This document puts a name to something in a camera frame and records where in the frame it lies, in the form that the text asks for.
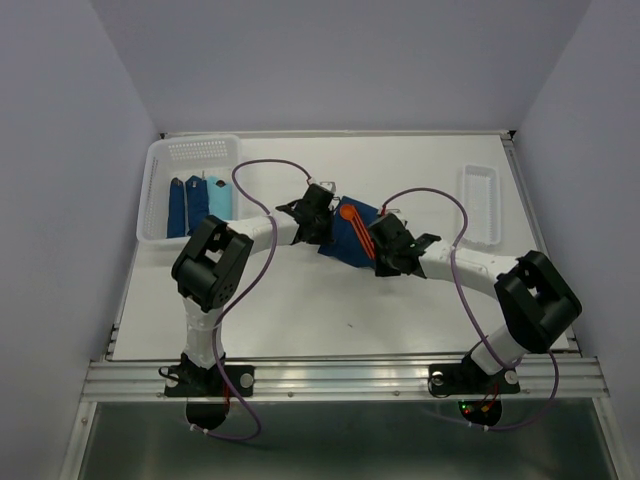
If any orange plastic spoon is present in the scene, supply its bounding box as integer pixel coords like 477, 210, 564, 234
339, 204, 375, 260

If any dark blue paper napkin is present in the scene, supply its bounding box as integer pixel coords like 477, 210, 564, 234
317, 196, 378, 268

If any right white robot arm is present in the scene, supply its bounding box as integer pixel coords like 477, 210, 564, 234
368, 213, 582, 395

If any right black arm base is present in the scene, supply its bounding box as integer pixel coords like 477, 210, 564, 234
427, 361, 521, 428

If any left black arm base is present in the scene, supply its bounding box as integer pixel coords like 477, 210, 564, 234
158, 361, 232, 433

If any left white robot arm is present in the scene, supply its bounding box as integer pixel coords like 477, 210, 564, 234
159, 183, 334, 398

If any light blue napkin roll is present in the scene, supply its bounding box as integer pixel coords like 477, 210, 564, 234
206, 176, 233, 221

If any dark blue napkin roll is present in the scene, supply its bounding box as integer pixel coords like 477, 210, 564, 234
185, 175, 209, 235
166, 177, 186, 239

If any white utensil tray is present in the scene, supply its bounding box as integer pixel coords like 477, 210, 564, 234
461, 164, 502, 247

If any white perforated plastic basket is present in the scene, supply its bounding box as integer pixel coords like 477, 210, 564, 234
137, 134, 242, 246

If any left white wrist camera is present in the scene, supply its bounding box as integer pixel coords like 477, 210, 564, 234
319, 181, 337, 194

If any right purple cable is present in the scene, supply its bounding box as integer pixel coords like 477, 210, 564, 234
381, 187, 561, 434

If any aluminium front rail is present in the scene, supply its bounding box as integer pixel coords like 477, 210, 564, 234
80, 354, 610, 402

